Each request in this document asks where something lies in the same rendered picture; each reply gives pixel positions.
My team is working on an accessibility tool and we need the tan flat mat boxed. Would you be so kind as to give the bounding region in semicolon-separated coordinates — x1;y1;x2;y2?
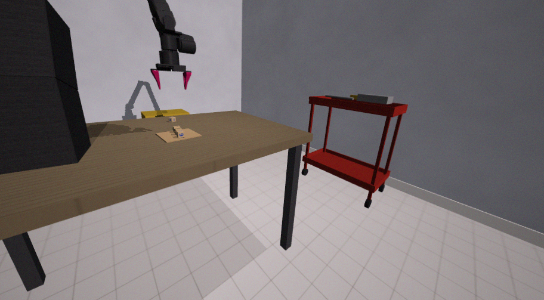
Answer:
156;128;202;143

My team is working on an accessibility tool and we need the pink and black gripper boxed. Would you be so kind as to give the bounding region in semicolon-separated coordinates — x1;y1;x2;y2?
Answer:
150;50;191;89

